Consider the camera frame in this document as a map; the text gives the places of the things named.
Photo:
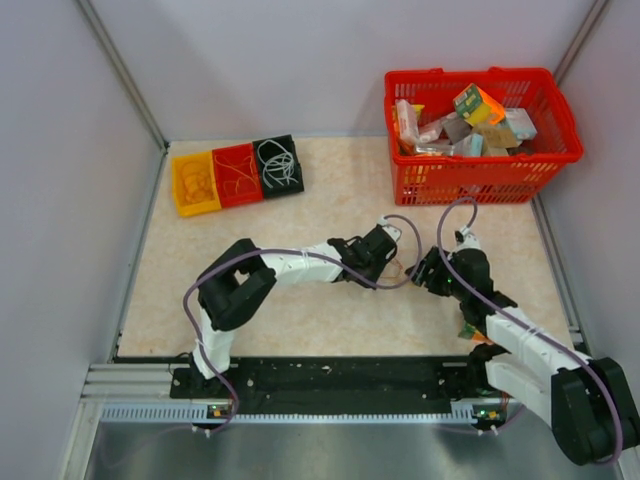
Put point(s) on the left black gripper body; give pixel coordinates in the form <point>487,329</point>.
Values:
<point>373,269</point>

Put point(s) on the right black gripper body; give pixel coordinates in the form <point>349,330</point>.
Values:
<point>442,280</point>

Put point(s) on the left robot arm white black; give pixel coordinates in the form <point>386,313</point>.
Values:
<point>232,289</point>

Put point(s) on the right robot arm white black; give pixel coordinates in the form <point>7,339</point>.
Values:
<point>586,402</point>

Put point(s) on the green orange carton on table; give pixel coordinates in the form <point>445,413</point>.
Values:
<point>470,333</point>

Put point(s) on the black plastic bin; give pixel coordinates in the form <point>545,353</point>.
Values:
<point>279,168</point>

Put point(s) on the red shopping basket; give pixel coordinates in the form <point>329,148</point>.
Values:
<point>431,180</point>

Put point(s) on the pink white packet in basket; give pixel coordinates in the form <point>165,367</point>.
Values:
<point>407,122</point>

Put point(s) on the brown cardboard box in basket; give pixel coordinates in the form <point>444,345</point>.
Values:
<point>497,139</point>

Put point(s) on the red plastic bin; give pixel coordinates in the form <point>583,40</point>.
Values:
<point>236,176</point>

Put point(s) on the light blue box in basket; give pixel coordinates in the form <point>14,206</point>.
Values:
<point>520,123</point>

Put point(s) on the green yellow carton in basket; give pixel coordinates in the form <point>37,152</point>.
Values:
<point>475,107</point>

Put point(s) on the yellow plastic bin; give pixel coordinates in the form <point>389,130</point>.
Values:
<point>193,184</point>

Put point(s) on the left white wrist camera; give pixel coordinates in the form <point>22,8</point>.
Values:
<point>391,230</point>

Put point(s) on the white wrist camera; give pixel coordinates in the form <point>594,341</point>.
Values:
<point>391,230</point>
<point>466,239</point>

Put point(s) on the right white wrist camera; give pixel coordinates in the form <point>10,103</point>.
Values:
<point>466,239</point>

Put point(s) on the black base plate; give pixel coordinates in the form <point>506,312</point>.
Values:
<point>356,385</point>

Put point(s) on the grey slotted cable duct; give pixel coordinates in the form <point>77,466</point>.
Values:
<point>460,414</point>

